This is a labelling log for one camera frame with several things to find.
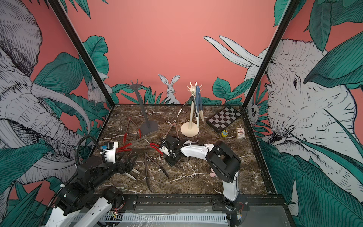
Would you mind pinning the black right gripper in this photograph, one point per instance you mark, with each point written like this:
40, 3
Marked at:
170, 162

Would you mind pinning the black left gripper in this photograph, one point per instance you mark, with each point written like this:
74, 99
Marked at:
123, 169

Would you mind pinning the black steel tongs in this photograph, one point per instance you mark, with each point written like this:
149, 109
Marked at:
148, 159

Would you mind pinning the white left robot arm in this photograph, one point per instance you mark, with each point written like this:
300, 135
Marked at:
73, 197

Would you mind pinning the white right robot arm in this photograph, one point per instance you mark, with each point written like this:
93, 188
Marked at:
222, 160

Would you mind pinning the cream utensil rack stand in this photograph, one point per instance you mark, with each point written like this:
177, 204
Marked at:
191, 128

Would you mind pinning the grey utensil rack stand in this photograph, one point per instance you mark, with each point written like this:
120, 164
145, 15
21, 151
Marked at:
148, 126

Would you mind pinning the pink tipped tongs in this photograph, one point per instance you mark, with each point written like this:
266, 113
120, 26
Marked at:
212, 174

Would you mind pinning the black white chessboard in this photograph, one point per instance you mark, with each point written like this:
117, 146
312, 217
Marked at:
224, 118

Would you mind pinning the yellow tree puzzle block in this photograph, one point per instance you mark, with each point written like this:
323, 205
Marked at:
224, 133

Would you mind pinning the playing card box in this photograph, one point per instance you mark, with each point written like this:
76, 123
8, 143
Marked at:
240, 133

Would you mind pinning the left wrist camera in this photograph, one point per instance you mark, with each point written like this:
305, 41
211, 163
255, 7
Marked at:
109, 151

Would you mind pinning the white cable duct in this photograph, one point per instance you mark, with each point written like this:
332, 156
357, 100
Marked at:
213, 218

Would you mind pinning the black front rail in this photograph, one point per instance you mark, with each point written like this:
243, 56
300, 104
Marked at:
216, 201

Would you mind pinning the left black frame post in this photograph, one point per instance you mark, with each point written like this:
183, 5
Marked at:
72, 34

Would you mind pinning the black enclosure frame post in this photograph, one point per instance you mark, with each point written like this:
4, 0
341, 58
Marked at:
289, 11

